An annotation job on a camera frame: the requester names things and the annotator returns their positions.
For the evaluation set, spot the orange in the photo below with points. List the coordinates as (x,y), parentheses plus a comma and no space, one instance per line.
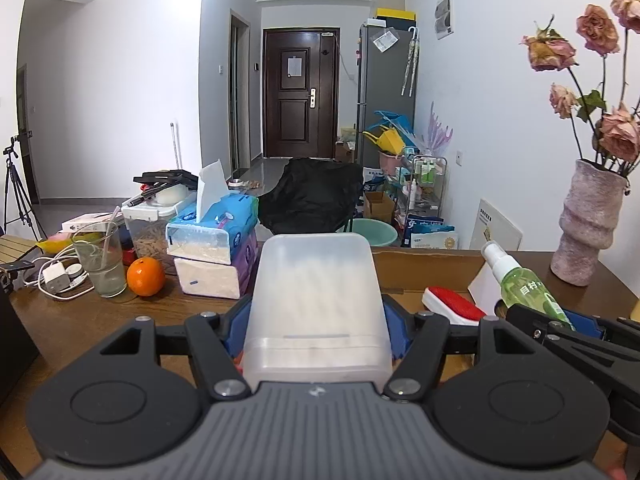
(145,276)

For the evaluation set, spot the white and blue bag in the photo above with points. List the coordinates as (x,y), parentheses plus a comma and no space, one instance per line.
(374,180)

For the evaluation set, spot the purple hangers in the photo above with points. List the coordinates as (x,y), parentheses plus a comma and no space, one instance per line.
(435,132)

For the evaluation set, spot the green basin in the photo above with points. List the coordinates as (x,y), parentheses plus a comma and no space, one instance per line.
(377,232)

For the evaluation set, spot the blue tissue pack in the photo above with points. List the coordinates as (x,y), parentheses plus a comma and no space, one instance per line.
(235,220)

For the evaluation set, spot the red and white brush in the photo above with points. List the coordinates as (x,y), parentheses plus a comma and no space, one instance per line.
(450,302)

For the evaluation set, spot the clear plastic bag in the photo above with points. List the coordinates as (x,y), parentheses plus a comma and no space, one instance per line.
(385,40)

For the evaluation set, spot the wall electrical panel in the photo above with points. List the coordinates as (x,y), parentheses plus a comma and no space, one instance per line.
(444,15)

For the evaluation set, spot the dried pink rose bouquet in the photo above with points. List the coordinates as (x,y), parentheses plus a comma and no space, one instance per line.
(595,27)

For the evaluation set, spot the green spray bottle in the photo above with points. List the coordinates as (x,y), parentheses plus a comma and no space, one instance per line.
(525,287)

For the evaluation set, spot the yellow plastic dustpan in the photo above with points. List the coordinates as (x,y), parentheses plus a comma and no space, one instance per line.
(390,140)

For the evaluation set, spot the small open cardboard box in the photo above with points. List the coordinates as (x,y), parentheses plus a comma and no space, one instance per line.
(377,210)

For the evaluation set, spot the black flat object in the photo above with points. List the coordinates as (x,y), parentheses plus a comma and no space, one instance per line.
(165,177)

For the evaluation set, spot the clear food storage container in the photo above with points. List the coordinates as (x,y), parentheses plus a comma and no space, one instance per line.
(147,240)

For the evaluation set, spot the grey refrigerator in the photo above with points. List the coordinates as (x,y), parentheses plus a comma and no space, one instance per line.
(385,80)

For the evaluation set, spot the wooden slat chair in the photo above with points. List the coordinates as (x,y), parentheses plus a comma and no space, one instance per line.
(15,247)

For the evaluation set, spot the red printed cardboard box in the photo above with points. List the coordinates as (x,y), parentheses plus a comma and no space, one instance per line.
(425,267)

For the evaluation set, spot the white charger adapter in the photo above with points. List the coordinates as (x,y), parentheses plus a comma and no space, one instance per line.
(55,279)

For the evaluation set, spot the blue and white package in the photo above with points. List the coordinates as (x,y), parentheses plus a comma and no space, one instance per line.
(430,235)

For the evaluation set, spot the hanging folded umbrella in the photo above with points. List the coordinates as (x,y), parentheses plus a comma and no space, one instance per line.
(411,60)

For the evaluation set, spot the pink bucket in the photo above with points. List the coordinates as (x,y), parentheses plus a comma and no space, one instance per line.
(387,162)

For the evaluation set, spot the yellow and black box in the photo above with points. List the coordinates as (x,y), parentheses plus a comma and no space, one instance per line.
(395,12)

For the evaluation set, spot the black tripod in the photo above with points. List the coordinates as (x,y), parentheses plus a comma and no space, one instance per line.
(12,172)

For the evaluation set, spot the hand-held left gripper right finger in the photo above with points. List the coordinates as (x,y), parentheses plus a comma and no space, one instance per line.
(400,332)

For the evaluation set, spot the glass cup with straw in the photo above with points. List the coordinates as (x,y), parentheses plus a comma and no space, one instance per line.
(107,280)

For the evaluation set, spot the dark brown door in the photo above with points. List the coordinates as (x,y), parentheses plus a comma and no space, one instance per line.
(300,125)

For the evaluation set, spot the black folding chair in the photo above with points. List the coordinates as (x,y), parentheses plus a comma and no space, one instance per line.
(310,195)

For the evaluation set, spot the purple and white tissue pack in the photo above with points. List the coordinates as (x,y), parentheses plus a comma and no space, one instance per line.
(210,277)

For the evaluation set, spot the translucent plastic container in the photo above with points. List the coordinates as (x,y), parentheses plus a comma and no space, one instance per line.
(315,300)

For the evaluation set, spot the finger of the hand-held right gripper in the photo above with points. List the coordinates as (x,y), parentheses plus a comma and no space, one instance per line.
(537,327)
(587,321)

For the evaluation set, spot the pink textured vase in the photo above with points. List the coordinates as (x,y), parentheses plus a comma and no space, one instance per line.
(587,230)

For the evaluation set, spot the white board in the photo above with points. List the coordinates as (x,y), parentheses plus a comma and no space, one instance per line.
(492,230)

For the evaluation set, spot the flat white box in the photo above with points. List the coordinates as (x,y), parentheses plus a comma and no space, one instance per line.
(85,221)

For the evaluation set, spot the yellow banana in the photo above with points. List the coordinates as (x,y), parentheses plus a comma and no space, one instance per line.
(55,246)

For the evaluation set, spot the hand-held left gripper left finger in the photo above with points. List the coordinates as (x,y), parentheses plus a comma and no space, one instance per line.
(235,327)

